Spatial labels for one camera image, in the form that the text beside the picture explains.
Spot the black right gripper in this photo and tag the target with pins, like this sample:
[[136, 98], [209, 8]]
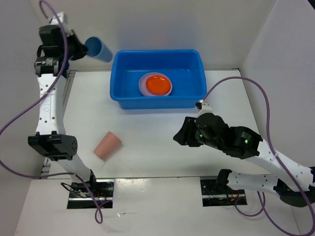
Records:
[[184, 135]]

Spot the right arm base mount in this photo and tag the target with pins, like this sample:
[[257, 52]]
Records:
[[216, 196]]

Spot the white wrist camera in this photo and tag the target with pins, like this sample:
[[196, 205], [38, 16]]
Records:
[[203, 108], [63, 19]]

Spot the purple plate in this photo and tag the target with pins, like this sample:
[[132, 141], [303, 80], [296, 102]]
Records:
[[143, 88]]

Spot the blue cup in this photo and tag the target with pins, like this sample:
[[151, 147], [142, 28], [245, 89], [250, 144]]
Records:
[[98, 50]]

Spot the orange plate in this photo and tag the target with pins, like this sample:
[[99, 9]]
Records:
[[158, 84]]

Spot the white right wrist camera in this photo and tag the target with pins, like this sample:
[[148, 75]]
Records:
[[203, 108]]

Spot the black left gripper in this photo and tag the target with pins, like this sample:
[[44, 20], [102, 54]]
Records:
[[82, 49]]

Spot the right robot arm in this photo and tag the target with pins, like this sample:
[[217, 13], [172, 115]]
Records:
[[285, 178]]

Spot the blue plastic bin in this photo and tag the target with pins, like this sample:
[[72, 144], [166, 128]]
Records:
[[184, 68]]

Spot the salmon pink cup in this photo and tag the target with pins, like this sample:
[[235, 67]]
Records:
[[107, 146]]

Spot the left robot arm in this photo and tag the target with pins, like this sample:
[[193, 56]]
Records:
[[50, 139]]

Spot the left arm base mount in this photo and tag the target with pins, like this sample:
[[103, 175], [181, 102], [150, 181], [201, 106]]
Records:
[[80, 198]]

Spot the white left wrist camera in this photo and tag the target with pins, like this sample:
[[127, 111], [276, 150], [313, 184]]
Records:
[[63, 19]]

